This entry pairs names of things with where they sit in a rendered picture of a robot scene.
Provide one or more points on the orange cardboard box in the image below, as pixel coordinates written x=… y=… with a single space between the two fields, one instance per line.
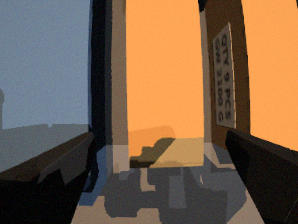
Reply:
x=253 y=63
x=164 y=83

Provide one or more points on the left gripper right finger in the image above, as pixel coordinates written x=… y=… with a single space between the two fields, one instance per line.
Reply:
x=270 y=174

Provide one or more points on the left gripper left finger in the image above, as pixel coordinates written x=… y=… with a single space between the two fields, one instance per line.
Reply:
x=46 y=189

